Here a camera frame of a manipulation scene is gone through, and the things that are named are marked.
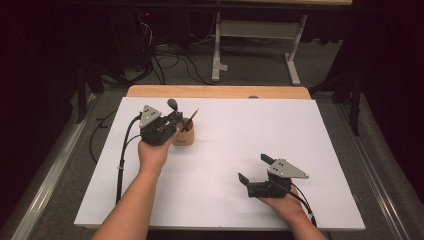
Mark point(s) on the dark computer case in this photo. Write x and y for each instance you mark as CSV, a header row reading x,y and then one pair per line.
x,y
133,40

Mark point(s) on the white board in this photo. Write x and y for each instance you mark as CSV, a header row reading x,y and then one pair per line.
x,y
233,150

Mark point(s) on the white metal desk frame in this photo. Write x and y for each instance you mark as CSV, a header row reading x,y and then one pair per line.
x,y
256,29

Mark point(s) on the person's right hand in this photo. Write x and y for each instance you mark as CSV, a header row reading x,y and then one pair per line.
x,y
286,206

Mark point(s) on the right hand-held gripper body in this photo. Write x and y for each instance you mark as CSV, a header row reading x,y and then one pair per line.
x,y
286,169

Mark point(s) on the wooden table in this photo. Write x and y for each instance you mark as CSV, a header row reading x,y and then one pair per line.
x,y
216,91

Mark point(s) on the black fluffy makeup brush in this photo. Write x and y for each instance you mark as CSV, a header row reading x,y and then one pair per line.
x,y
172,104

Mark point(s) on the aluminium floor rail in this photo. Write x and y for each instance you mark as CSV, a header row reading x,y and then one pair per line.
x,y
376,176
50,186

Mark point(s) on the thin brown pencil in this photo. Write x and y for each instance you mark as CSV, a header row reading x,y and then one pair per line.
x,y
192,117

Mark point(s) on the black metal stand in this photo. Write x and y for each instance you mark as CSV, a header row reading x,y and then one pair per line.
x,y
81,96
356,106

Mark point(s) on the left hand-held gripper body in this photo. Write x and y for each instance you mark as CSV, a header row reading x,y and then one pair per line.
x,y
150,116

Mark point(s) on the wooden cup with animal figure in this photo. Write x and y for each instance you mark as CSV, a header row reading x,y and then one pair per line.
x,y
186,137

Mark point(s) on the person's left hand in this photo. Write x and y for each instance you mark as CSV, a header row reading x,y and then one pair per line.
x,y
153,156

